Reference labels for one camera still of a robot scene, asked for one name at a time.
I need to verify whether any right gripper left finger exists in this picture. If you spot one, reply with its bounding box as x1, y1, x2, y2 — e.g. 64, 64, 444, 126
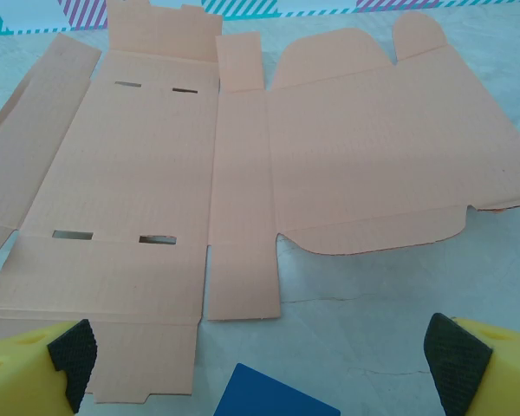
0, 319, 99, 416

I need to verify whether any small white blue card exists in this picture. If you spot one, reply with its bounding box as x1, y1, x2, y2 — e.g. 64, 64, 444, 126
212, 362, 341, 416

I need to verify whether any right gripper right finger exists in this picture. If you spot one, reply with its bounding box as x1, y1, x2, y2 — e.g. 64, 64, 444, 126
423, 312, 520, 416

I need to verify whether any orange paper box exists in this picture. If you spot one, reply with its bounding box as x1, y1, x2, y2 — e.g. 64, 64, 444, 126
0, 0, 520, 407

